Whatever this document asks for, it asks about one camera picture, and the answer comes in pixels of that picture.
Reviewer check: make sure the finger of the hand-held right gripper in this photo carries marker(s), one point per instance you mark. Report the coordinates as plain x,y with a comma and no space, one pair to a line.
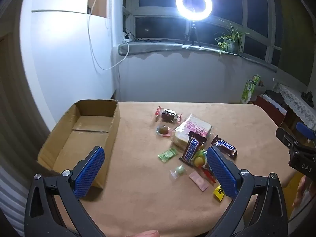
284,134
305,129

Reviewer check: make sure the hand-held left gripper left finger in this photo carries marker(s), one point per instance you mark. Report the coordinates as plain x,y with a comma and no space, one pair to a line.
90,172

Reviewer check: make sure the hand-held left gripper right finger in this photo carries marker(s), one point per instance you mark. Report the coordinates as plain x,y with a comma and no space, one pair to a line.
221,172

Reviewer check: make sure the yellow candy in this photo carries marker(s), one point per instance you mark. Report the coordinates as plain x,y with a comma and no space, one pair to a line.
218,193

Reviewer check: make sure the pink candy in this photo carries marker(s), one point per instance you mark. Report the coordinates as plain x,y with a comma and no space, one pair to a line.
198,182

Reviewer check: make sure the green lid jelly cup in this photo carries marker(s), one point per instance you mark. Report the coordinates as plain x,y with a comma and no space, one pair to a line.
198,160

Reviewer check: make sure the brown chocolate bar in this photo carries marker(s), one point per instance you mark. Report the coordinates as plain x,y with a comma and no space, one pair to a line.
224,147
193,149

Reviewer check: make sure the cardboard box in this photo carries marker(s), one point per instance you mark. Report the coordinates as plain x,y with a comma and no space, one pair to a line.
81,138

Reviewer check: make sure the clear green candy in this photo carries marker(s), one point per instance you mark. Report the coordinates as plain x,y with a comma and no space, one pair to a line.
178,170

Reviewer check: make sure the person's right hand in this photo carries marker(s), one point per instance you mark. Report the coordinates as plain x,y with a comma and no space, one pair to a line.
300,192

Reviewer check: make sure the person's left hand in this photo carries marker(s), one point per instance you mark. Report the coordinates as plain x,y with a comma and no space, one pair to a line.
147,234

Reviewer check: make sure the red wrapped stick snack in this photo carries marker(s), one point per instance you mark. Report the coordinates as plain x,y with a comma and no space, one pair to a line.
208,175

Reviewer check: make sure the white lace cloth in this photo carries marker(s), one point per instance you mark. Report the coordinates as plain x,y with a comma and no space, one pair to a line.
297,102

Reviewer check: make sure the red box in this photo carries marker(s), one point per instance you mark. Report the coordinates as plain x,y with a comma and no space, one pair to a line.
270,107

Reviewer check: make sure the wrapped sandwich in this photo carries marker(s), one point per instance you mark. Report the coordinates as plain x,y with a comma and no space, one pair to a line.
195,127

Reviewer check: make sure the tan table blanket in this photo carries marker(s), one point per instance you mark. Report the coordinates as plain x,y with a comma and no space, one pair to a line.
140,192

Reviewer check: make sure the green snack bag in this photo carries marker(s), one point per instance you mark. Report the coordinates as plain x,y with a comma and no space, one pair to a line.
248,91

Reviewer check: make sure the red wrapped chocolate cake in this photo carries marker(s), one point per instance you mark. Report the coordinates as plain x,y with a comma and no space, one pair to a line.
168,114

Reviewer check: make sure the beige striped curtain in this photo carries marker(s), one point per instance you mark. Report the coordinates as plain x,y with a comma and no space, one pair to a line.
14,128

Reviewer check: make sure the potted spider plant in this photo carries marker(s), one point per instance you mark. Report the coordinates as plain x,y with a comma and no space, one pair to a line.
230,40

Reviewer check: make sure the black tripod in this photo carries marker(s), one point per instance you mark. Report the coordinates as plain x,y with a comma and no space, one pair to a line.
192,33

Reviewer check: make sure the white power strip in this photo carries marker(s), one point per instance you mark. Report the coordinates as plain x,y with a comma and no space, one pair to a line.
127,37

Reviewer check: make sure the window frame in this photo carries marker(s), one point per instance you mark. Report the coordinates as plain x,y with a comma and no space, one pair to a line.
130,17

